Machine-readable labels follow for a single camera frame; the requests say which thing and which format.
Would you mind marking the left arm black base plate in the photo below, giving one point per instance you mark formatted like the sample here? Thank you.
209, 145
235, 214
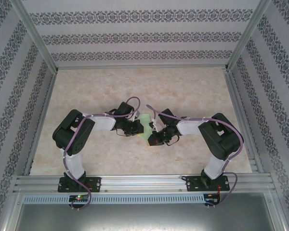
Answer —
96, 184

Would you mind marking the aluminium mounting rail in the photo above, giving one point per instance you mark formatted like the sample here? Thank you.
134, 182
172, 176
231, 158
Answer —
144, 183

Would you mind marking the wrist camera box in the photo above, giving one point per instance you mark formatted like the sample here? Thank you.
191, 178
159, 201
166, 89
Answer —
137, 116
153, 124

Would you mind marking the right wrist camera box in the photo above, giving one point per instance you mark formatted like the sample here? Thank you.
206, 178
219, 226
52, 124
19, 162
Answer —
153, 124

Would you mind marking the grey metal sheet panel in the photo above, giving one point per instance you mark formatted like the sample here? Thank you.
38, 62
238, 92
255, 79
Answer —
144, 216

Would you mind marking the aluminium frame post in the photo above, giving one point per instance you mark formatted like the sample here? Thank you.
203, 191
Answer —
248, 36
36, 36

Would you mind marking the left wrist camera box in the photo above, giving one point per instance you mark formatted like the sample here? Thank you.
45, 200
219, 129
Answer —
137, 116

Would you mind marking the green paper sheet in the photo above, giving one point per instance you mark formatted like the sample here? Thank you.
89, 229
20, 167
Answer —
145, 125

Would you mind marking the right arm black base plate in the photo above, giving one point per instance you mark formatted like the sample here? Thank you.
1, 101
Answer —
192, 184

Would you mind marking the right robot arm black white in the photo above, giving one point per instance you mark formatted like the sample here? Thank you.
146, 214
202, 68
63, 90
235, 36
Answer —
221, 139

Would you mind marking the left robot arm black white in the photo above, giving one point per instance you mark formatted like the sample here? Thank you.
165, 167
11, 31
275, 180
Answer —
72, 134

